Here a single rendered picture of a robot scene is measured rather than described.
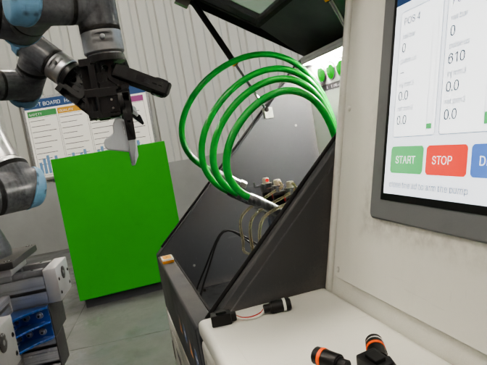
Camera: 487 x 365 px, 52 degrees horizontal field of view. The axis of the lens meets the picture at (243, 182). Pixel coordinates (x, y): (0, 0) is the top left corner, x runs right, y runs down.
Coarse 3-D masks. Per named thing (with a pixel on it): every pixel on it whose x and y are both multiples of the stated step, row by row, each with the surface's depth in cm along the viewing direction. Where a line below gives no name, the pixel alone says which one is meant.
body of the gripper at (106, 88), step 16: (80, 64) 92; (96, 64) 93; (112, 64) 94; (96, 80) 93; (112, 80) 94; (96, 96) 91; (112, 96) 93; (128, 96) 93; (96, 112) 91; (112, 112) 93
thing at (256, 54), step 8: (240, 56) 113; (248, 56) 114; (256, 56) 115; (264, 56) 115; (272, 56) 116; (280, 56) 116; (288, 56) 117; (224, 64) 113; (232, 64) 113; (296, 64) 117; (216, 72) 112; (304, 72) 118; (208, 80) 112; (200, 88) 111; (320, 88) 119; (192, 96) 111; (184, 112) 111; (184, 120) 111; (184, 128) 111; (184, 136) 111; (184, 144) 111; (192, 160) 112
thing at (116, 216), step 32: (64, 160) 413; (96, 160) 421; (128, 160) 428; (160, 160) 435; (64, 192) 415; (96, 192) 422; (128, 192) 429; (160, 192) 437; (64, 224) 416; (96, 224) 423; (128, 224) 430; (160, 224) 438; (96, 256) 424; (128, 256) 432; (96, 288) 426; (128, 288) 433; (160, 288) 445
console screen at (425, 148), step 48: (432, 0) 59; (480, 0) 51; (384, 48) 68; (432, 48) 58; (480, 48) 50; (384, 96) 68; (432, 96) 58; (480, 96) 50; (384, 144) 67; (432, 144) 57; (480, 144) 50; (384, 192) 66; (432, 192) 57; (480, 192) 49; (480, 240) 49
